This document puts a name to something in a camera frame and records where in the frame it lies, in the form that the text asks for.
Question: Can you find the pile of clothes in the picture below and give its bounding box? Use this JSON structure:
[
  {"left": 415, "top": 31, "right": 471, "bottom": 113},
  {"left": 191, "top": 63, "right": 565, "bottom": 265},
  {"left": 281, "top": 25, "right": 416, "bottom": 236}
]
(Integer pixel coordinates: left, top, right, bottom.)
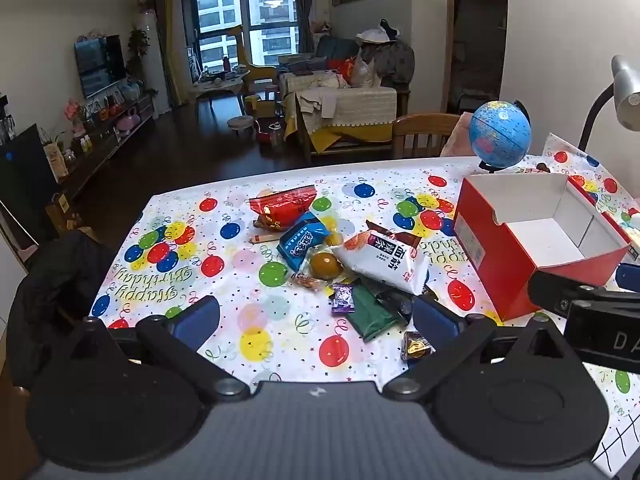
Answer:
[{"left": 355, "top": 20, "right": 416, "bottom": 89}]

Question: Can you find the gold brown candy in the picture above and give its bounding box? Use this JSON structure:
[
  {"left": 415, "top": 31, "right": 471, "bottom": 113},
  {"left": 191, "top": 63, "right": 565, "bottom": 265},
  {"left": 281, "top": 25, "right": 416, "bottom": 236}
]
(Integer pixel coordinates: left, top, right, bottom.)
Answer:
[{"left": 401, "top": 331, "right": 434, "bottom": 362}]

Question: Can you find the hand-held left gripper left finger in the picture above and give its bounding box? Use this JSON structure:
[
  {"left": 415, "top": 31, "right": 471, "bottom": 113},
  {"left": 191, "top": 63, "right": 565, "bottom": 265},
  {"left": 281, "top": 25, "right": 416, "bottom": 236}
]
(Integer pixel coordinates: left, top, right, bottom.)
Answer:
[{"left": 70, "top": 296, "right": 251, "bottom": 402}]

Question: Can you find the blue desk globe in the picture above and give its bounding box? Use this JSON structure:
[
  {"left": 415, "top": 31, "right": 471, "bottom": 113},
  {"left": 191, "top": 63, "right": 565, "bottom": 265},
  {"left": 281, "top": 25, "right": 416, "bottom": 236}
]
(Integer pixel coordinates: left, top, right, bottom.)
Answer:
[{"left": 470, "top": 101, "right": 532, "bottom": 173}]

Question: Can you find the brown cardboard box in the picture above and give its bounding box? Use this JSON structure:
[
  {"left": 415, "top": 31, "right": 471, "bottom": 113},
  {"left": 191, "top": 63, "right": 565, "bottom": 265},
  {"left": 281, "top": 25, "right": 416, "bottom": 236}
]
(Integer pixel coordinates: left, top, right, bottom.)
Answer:
[{"left": 47, "top": 192, "right": 84, "bottom": 234}]

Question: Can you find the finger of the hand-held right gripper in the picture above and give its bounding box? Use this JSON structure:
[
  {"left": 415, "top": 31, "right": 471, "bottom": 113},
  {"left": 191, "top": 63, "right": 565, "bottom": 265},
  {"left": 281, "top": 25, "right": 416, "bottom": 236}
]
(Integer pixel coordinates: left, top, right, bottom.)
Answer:
[
  {"left": 529, "top": 270, "right": 640, "bottom": 317},
  {"left": 616, "top": 264, "right": 640, "bottom": 292}
]

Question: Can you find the pink cloth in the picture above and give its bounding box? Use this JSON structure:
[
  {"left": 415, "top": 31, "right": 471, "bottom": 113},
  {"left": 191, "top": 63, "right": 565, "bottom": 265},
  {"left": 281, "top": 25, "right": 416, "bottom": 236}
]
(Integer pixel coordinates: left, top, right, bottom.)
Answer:
[{"left": 442, "top": 112, "right": 482, "bottom": 158}]

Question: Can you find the flat screen television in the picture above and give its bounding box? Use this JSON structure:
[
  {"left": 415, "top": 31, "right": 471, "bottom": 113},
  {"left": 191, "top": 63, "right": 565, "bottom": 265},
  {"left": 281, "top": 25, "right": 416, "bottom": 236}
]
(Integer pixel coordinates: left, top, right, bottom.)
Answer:
[{"left": 74, "top": 35, "right": 127, "bottom": 100}]

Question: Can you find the yellow giraffe chair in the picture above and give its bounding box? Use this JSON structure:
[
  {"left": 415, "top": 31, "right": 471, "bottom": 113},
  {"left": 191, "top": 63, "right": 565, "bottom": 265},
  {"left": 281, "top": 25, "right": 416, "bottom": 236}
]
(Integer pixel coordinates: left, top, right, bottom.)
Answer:
[{"left": 225, "top": 25, "right": 279, "bottom": 97}]

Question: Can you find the purple candy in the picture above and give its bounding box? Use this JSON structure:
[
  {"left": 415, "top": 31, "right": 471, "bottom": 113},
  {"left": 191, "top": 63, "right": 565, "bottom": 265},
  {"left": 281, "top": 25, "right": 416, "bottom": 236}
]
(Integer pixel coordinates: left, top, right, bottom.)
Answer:
[{"left": 330, "top": 284, "right": 356, "bottom": 315}]

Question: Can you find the balloon print tablecloth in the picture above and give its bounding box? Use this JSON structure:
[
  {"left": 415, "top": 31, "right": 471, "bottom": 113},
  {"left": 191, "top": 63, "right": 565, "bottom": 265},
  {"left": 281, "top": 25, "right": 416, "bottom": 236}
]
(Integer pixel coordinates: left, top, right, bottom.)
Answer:
[{"left": 87, "top": 132, "right": 640, "bottom": 480}]

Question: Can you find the white snack bag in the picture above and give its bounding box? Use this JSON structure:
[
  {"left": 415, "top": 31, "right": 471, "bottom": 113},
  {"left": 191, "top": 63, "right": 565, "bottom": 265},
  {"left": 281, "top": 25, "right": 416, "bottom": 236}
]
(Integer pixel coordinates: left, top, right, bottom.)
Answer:
[{"left": 332, "top": 230, "right": 431, "bottom": 296}]

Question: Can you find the dark television cabinet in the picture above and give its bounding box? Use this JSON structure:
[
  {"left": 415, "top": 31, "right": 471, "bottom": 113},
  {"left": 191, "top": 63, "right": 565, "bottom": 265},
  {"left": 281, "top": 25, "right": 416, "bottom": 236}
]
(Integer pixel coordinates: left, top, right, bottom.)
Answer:
[{"left": 50, "top": 92, "right": 156, "bottom": 197}]

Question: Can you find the silver desk lamp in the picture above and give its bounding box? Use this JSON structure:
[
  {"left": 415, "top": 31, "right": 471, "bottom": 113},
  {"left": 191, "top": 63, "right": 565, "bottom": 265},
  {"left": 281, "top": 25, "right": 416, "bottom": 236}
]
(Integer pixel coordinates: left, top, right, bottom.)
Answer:
[{"left": 579, "top": 55, "right": 640, "bottom": 153}]

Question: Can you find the dark brown snack packet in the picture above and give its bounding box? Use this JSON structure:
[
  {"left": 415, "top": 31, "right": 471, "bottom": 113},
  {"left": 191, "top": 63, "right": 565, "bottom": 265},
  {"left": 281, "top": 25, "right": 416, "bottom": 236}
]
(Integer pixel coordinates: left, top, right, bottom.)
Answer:
[{"left": 365, "top": 220, "right": 423, "bottom": 252}]

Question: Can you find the green snack packet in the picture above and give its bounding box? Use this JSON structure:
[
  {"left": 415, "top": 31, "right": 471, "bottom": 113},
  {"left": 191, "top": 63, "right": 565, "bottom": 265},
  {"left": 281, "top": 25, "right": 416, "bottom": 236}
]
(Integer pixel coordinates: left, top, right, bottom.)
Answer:
[{"left": 346, "top": 280, "right": 401, "bottom": 344}]

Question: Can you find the tall green plant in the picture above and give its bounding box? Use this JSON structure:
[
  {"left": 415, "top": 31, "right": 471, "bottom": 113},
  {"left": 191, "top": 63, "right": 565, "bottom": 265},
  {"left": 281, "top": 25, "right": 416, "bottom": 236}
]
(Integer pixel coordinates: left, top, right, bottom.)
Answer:
[{"left": 127, "top": 27, "right": 151, "bottom": 79}]

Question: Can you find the black jacket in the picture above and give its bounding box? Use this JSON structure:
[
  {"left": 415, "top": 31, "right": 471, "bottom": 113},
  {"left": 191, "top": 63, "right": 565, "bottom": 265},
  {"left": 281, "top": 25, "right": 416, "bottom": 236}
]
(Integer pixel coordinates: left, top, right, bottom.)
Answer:
[{"left": 7, "top": 230, "right": 126, "bottom": 387}]

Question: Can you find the wooden chair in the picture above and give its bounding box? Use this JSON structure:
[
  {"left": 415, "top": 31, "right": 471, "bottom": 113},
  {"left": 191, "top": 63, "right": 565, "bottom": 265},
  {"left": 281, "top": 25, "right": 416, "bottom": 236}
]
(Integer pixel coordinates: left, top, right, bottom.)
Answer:
[{"left": 391, "top": 112, "right": 463, "bottom": 161}]

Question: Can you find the red cardboard box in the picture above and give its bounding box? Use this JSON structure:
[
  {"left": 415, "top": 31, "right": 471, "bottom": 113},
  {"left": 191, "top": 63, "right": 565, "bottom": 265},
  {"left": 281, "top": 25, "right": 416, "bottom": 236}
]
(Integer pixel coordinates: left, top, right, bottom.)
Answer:
[{"left": 452, "top": 172, "right": 632, "bottom": 322}]

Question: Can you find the white paper bag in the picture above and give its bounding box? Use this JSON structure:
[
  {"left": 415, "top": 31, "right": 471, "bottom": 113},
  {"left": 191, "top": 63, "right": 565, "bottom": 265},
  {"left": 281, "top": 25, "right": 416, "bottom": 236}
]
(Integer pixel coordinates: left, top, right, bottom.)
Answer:
[{"left": 42, "top": 142, "right": 69, "bottom": 181}]

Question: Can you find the red snack bag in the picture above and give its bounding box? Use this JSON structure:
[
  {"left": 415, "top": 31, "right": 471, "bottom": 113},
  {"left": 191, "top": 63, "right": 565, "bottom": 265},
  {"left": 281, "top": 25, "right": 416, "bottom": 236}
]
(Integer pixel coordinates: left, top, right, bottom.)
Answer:
[{"left": 248, "top": 186, "right": 317, "bottom": 231}]

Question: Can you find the large window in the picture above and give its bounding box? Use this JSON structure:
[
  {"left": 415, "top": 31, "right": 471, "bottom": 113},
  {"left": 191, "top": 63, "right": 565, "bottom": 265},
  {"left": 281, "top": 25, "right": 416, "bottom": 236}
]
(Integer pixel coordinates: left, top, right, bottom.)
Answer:
[{"left": 181, "top": 0, "right": 301, "bottom": 88}]

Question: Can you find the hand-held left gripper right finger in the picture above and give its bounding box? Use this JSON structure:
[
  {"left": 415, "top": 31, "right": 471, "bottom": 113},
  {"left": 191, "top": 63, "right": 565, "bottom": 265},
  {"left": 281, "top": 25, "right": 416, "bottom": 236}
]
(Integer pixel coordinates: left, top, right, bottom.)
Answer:
[{"left": 382, "top": 296, "right": 578, "bottom": 402}]

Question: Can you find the small clear candy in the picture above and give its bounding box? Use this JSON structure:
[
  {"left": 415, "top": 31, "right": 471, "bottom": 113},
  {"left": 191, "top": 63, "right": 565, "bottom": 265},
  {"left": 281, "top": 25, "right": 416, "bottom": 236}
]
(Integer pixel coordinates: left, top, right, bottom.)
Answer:
[{"left": 292, "top": 272, "right": 326, "bottom": 294}]

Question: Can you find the black snack packet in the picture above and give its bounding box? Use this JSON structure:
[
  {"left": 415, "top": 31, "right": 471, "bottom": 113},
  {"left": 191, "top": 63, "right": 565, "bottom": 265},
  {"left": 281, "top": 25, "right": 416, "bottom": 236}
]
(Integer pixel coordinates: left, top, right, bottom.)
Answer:
[{"left": 375, "top": 287, "right": 416, "bottom": 329}]

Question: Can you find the sofa with cream cover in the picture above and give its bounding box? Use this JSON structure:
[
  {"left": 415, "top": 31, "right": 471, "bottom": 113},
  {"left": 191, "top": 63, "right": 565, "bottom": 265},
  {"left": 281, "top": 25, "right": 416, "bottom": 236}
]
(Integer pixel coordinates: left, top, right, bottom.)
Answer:
[{"left": 279, "top": 70, "right": 401, "bottom": 157}]

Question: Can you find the white tower air conditioner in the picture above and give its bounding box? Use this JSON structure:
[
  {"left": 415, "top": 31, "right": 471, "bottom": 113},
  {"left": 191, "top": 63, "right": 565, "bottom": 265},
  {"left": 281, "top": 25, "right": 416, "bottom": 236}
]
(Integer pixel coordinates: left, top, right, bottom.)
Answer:
[{"left": 139, "top": 10, "right": 173, "bottom": 119}]

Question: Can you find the blue snack packet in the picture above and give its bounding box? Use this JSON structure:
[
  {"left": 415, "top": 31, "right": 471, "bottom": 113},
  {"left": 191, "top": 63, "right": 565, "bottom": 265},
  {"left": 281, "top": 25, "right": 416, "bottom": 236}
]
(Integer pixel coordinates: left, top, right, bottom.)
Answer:
[{"left": 276, "top": 211, "right": 331, "bottom": 272}]

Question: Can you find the grey yellow curtain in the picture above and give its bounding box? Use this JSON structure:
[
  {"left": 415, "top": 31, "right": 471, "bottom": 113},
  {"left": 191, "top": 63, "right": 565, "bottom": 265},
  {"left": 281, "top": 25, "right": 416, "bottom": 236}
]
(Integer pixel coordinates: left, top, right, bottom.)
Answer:
[{"left": 150, "top": 0, "right": 184, "bottom": 107}]

